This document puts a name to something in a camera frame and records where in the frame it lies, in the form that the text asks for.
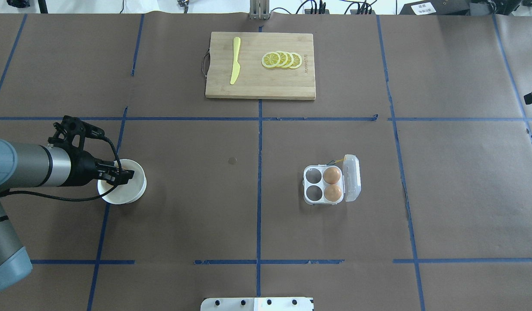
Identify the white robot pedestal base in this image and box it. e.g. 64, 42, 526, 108
200, 297, 315, 311

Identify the white ceramic bowl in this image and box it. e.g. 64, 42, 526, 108
102, 159, 147, 205

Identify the lemon slice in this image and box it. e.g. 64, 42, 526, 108
276, 51, 289, 67
261, 52, 281, 68
282, 52, 294, 68

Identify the clear plastic egg carton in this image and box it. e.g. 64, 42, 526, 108
302, 154, 361, 205

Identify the brown egg rear carton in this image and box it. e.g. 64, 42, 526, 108
323, 166, 341, 184

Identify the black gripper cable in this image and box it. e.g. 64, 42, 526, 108
6, 136, 122, 203

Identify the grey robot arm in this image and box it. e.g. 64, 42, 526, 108
0, 139, 135, 291

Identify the lemon slice top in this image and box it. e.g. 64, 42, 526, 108
261, 52, 281, 68

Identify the yellow plastic knife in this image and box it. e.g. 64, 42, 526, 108
230, 37, 241, 85

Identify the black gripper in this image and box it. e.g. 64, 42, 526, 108
67, 150, 135, 187

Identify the brown egg carton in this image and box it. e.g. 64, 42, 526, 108
323, 166, 341, 184
324, 184, 343, 202

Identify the lemon slice outermost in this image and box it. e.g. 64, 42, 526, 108
289, 53, 302, 69

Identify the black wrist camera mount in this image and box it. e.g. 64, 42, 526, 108
47, 115, 105, 152

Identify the bamboo cutting board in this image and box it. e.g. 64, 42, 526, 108
205, 32, 316, 101

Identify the brown egg front carton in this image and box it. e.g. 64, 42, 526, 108
324, 184, 343, 202

